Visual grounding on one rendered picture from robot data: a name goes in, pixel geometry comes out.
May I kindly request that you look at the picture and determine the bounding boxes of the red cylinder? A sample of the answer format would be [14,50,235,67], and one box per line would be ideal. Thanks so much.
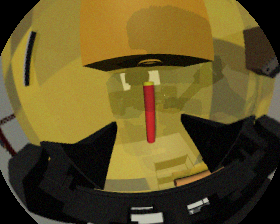
[143,81,155,143]

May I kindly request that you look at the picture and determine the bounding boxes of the grey rectangular bar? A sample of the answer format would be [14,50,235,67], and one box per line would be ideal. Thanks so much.
[23,31,36,87]

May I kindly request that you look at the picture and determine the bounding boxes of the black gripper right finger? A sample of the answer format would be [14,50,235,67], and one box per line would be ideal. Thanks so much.
[181,115,256,173]

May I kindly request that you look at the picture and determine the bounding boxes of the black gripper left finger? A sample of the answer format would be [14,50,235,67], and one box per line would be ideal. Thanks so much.
[40,121,117,190]

